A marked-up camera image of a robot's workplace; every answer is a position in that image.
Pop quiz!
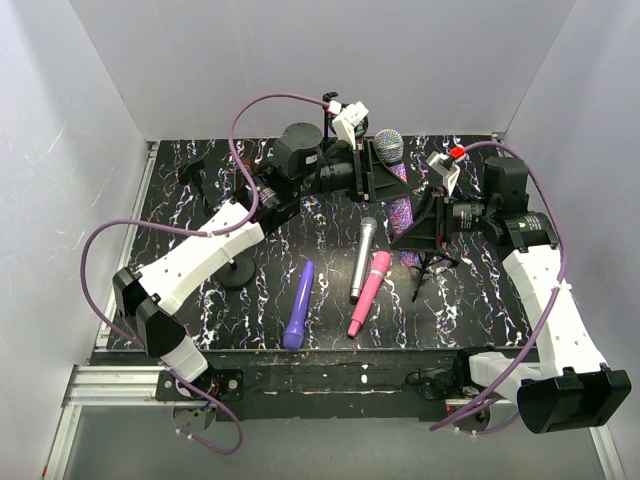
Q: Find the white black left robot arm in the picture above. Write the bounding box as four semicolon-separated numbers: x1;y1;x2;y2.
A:
113;123;409;383

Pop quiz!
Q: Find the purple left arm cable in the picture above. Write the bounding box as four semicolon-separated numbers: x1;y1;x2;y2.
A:
82;92;335;455

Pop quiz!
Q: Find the purple plastic microphone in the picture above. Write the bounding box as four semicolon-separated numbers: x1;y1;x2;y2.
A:
282;261;315;351

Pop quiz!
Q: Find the small black tripod stand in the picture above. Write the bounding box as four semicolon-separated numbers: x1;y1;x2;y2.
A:
411;251;459;303

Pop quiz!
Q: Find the pink microphone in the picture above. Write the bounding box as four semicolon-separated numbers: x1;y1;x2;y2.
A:
347;251;392;338

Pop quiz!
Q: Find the aluminium table rail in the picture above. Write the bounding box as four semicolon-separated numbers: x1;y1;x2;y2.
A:
42;139;221;480

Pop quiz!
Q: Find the tall black tripod stand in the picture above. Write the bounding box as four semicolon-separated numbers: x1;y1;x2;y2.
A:
321;91;339;146

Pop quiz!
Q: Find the purple glitter microphone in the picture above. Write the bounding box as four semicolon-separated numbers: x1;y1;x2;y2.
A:
373;129;414;240

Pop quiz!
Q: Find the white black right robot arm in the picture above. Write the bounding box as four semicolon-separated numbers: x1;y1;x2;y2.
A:
392;150;632;434

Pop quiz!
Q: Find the silver microphone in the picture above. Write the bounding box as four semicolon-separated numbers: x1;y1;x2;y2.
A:
349;217;377;305

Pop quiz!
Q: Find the black round-base stand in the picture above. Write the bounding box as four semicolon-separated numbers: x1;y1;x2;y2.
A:
178;159;256;291

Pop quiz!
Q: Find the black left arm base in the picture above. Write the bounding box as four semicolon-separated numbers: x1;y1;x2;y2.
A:
155;369;244;402

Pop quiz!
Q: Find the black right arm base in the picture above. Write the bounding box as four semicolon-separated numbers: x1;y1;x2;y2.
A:
403;368;472;400

